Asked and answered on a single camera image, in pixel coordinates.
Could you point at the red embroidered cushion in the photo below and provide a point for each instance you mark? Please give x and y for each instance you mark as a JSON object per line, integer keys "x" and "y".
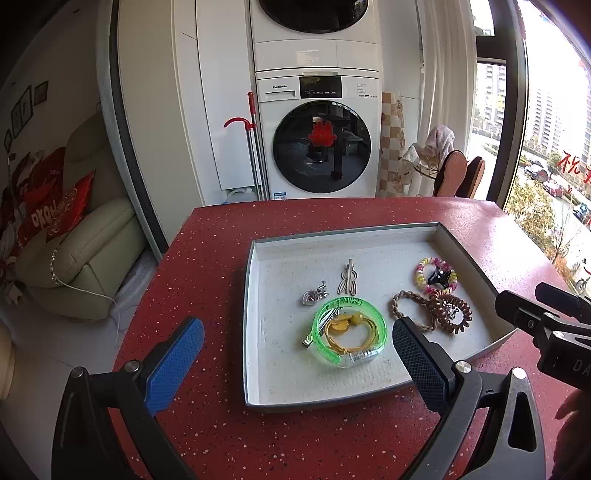
{"x": 74, "y": 203}

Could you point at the dark sliding door frame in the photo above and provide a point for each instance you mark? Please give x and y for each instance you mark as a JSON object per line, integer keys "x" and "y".
{"x": 120, "y": 138}

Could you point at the white cabinet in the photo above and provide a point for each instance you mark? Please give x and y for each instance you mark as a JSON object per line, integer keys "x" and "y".
{"x": 184, "y": 92}

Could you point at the row of parked cars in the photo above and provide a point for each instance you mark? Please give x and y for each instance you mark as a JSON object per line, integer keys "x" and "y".
{"x": 554, "y": 187}

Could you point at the green tree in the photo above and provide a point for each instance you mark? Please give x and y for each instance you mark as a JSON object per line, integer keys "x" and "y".
{"x": 531, "y": 217}

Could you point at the checkered panel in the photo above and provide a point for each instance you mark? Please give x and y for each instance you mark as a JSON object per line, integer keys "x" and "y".
{"x": 392, "y": 138}

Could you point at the white plastic jug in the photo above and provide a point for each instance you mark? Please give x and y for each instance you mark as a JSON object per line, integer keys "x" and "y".
{"x": 240, "y": 194}

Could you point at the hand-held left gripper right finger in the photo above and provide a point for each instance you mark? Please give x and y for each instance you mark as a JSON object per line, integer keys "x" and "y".
{"x": 420, "y": 364}

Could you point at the cream fabric bundle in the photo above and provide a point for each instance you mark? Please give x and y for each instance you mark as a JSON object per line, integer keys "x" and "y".
{"x": 415, "y": 161}

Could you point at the brown chair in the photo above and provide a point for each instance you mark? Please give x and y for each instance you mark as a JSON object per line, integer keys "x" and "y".
{"x": 450, "y": 175}
{"x": 475, "y": 177}

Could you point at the black claw hair clip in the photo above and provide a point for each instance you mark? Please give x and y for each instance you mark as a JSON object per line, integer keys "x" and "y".
{"x": 437, "y": 277}

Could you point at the red paper cutout decal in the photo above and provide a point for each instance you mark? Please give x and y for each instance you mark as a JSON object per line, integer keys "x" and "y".
{"x": 323, "y": 134}

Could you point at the white washing machine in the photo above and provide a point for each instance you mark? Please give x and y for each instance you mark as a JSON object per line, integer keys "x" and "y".
{"x": 286, "y": 138}

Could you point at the red printed bedding pile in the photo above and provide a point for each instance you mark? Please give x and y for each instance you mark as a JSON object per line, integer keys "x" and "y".
{"x": 32, "y": 198}

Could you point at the narrow picture frame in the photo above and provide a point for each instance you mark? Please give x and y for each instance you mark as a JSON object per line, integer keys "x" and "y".
{"x": 7, "y": 141}

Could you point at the square picture frame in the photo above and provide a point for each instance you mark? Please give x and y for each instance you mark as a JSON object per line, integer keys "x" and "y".
{"x": 40, "y": 91}

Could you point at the cream leather sofa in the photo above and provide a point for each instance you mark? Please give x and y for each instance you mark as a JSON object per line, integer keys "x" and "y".
{"x": 106, "y": 230}

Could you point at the tall picture frame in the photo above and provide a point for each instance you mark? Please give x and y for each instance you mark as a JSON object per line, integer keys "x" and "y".
{"x": 21, "y": 113}

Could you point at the silver brooch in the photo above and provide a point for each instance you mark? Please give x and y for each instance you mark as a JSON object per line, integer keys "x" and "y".
{"x": 311, "y": 295}

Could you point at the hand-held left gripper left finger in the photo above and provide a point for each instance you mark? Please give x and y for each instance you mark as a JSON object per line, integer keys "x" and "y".
{"x": 178, "y": 355}

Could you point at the white tumble dryer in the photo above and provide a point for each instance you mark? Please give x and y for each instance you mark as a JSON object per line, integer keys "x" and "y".
{"x": 295, "y": 55}

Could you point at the dark window frame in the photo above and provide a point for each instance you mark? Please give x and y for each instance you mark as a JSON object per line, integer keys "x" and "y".
{"x": 501, "y": 138}

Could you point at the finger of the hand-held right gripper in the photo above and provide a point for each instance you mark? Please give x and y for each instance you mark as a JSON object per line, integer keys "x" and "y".
{"x": 517, "y": 309}
{"x": 563, "y": 300}

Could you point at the red window decal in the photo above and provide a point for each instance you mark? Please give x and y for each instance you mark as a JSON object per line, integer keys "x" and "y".
{"x": 568, "y": 164}

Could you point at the silver hair clip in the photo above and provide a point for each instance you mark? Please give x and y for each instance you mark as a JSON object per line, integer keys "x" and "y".
{"x": 350, "y": 272}

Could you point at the pink cloth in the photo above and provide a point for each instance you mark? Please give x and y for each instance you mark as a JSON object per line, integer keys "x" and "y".
{"x": 441, "y": 141}

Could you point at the grey jewelry tray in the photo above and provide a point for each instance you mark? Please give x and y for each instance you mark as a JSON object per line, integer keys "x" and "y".
{"x": 286, "y": 323}

